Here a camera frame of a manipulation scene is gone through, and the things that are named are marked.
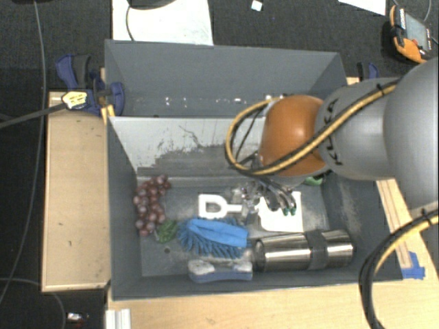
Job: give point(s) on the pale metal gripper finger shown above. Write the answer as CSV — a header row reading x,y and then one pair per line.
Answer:
x,y
240,194
249,212

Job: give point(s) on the white plastic spatula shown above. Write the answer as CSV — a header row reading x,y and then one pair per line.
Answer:
x,y
281,218

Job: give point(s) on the blue bristle brush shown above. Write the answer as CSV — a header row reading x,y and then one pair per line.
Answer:
x,y
212,236

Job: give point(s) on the small green toy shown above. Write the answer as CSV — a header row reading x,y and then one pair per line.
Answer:
x,y
313,181

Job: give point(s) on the steel bottle with black band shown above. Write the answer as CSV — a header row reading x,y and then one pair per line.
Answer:
x,y
291,252

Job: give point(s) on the green toy leaf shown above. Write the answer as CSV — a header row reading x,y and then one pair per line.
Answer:
x,y
167,231

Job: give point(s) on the purple toy grape bunch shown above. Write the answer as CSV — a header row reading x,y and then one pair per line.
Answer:
x,y
149,202

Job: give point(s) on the grey metal bin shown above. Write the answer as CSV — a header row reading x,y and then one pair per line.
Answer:
x,y
205,81

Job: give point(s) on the pale wood board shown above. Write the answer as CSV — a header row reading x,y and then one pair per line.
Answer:
x,y
75,197

